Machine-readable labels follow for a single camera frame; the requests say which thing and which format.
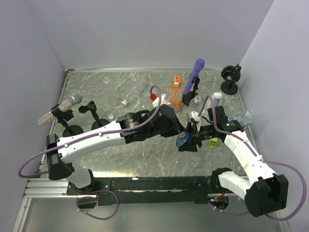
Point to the green toy block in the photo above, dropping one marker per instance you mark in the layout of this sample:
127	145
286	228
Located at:
213	142

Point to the black round clamp stand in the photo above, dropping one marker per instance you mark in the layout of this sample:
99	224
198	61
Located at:
231	75

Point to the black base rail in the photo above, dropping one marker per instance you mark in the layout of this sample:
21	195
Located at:
173	189

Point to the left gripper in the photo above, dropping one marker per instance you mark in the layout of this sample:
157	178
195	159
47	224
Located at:
176	128

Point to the orange drink bottle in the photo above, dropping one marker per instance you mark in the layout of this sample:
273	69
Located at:
175	93

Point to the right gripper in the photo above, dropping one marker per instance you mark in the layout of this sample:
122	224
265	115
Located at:
191	146

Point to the purple microphone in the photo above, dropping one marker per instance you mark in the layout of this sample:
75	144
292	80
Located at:
197	68

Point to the silver glitter microphone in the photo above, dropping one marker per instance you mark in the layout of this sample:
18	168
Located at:
66	105

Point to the purple microphone stand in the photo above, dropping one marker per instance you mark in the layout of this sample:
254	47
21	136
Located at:
191	94

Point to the small white cap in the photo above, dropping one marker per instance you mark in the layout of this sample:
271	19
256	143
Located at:
111	117

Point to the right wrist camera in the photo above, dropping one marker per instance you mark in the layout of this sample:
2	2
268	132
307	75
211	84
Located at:
193	116

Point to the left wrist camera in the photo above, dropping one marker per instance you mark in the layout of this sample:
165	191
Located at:
156	101

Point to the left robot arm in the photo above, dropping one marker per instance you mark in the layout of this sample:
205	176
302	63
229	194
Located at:
132	127

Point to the clear open bottle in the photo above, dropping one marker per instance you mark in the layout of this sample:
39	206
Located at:
195	104

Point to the small clear labelled bottle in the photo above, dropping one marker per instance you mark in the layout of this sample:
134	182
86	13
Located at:
245	118

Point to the blue label water bottle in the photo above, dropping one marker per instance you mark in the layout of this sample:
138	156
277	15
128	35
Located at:
182	139

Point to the empty black stand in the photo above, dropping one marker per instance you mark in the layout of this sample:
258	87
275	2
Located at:
91	107

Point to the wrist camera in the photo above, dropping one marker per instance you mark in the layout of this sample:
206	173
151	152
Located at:
156	101
193	116

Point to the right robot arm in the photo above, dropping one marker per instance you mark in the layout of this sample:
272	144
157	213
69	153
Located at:
264	191

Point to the black microphone stand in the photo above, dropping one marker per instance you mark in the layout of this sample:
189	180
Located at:
63	118

